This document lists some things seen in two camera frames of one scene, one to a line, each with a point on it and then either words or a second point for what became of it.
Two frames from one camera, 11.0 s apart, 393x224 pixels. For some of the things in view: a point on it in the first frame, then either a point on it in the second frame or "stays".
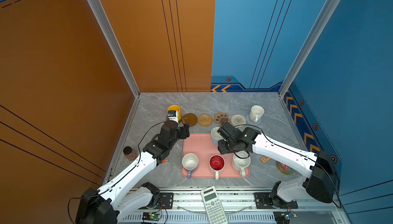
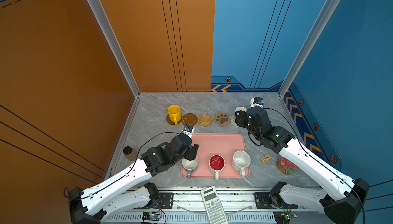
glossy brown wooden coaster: [190, 118] stays
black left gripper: [184, 131] to [193, 151]
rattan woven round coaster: [204, 120] stays
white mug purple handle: [190, 161] stays
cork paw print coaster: [221, 117] stays
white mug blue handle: [215, 136] to [241, 108]
